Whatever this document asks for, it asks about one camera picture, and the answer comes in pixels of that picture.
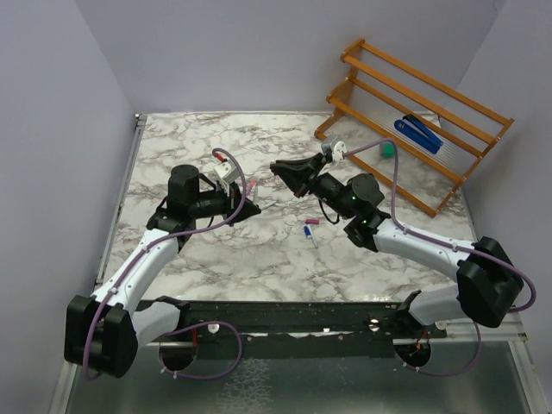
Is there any white pen blue end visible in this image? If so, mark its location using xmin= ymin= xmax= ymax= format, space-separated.
xmin=306 ymin=224 xmax=318 ymax=248

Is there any blue stapler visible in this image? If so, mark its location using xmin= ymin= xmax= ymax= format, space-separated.
xmin=393 ymin=114 xmax=443 ymax=154

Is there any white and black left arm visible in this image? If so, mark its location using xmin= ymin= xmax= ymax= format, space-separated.
xmin=64 ymin=160 xmax=260 ymax=378

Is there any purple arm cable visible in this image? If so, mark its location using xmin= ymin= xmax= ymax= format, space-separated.
xmin=342 ymin=138 xmax=538 ymax=312
xmin=82 ymin=148 xmax=248 ymax=380

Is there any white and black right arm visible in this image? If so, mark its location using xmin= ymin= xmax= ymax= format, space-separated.
xmin=270 ymin=154 xmax=524 ymax=337

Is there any green cube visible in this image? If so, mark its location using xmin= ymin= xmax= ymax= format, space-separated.
xmin=379 ymin=142 xmax=395 ymax=160

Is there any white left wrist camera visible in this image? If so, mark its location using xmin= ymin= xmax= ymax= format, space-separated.
xmin=214 ymin=160 xmax=240 ymax=193

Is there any orange wooden rack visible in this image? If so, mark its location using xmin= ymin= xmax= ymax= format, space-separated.
xmin=315 ymin=39 xmax=514 ymax=216

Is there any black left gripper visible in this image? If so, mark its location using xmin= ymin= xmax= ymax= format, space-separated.
xmin=191 ymin=179 xmax=261 ymax=226

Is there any white pen green end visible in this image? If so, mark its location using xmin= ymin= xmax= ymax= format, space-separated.
xmin=261 ymin=201 xmax=277 ymax=210

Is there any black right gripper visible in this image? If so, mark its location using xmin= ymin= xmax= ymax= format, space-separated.
xmin=273 ymin=153 xmax=354 ymax=221

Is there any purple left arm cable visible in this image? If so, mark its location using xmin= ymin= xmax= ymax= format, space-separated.
xmin=82 ymin=148 xmax=248 ymax=380

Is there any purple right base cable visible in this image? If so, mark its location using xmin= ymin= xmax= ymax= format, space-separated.
xmin=400 ymin=321 xmax=485 ymax=377

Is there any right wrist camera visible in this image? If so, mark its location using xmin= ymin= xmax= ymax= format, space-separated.
xmin=321 ymin=135 xmax=347 ymax=163

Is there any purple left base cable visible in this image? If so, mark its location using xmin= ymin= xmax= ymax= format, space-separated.
xmin=160 ymin=322 xmax=242 ymax=381

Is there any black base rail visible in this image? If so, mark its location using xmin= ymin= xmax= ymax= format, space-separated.
xmin=164 ymin=301 xmax=446 ymax=360

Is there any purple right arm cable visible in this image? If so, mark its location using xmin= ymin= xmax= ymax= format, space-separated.
xmin=342 ymin=138 xmax=538 ymax=312

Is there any aluminium table frame rail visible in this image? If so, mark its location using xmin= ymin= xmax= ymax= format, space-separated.
xmin=93 ymin=114 xmax=147 ymax=287

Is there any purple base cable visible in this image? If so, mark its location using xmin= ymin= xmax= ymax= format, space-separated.
xmin=160 ymin=322 xmax=242 ymax=381
xmin=400 ymin=321 xmax=485 ymax=377

